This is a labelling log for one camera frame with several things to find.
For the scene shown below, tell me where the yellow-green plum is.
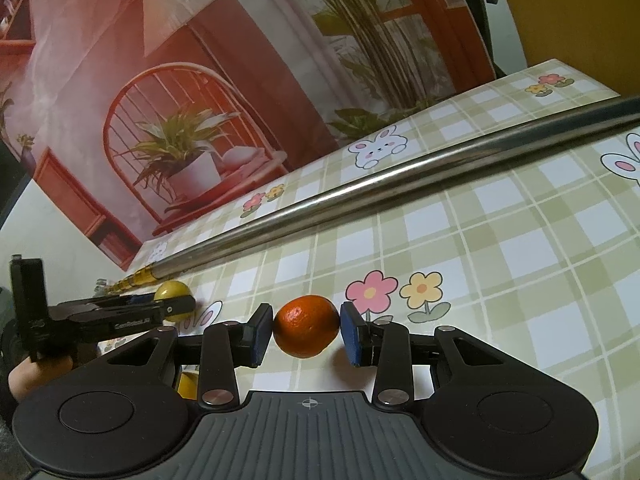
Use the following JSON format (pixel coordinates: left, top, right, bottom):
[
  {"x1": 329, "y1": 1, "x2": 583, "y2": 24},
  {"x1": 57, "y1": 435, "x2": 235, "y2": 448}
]
[{"x1": 153, "y1": 281, "x2": 193, "y2": 323}]

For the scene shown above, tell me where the checked bunny print tablecloth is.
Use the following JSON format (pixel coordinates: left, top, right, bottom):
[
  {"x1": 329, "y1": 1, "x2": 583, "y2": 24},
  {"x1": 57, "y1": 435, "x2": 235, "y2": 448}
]
[{"x1": 95, "y1": 59, "x2": 640, "y2": 480}]

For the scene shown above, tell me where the printed backdrop cloth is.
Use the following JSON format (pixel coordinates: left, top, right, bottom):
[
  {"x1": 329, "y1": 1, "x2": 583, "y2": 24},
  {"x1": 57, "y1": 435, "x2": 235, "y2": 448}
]
[{"x1": 0, "y1": 0, "x2": 496, "y2": 271}]

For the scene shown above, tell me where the metal pole with gold end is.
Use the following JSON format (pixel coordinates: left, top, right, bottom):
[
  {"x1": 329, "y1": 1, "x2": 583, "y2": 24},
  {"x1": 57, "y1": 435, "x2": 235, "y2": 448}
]
[{"x1": 92, "y1": 95, "x2": 640, "y2": 301}]

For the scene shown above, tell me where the orange tangerine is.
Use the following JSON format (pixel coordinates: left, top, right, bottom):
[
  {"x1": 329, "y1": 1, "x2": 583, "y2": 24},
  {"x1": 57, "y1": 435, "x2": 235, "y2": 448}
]
[{"x1": 272, "y1": 294, "x2": 342, "y2": 360}]

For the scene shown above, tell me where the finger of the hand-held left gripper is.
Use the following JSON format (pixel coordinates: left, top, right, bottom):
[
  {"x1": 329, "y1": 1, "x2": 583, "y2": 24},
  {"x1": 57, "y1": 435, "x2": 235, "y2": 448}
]
[
  {"x1": 150, "y1": 294, "x2": 197, "y2": 322},
  {"x1": 56, "y1": 294, "x2": 156, "y2": 313}
]

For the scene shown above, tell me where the brown wooden door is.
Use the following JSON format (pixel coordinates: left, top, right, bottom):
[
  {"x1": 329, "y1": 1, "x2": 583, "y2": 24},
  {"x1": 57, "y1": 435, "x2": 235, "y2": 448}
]
[{"x1": 492, "y1": 0, "x2": 640, "y2": 96}]

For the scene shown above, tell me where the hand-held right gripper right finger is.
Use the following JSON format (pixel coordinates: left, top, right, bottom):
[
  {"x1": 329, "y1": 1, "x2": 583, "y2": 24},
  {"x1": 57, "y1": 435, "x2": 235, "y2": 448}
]
[{"x1": 340, "y1": 301, "x2": 521, "y2": 406}]

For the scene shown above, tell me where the small yellow lemon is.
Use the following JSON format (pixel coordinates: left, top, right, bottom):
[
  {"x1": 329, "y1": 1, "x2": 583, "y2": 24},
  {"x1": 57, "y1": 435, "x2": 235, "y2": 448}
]
[{"x1": 176, "y1": 372, "x2": 201, "y2": 401}]

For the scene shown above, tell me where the person's left hand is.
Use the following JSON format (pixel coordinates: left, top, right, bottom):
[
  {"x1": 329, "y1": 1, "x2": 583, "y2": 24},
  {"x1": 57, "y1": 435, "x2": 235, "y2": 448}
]
[{"x1": 7, "y1": 355, "x2": 76, "y2": 401}]

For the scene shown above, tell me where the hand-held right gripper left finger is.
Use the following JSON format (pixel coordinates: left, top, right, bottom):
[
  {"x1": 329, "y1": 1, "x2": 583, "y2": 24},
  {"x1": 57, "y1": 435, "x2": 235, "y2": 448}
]
[{"x1": 102, "y1": 302, "x2": 275, "y2": 409}]

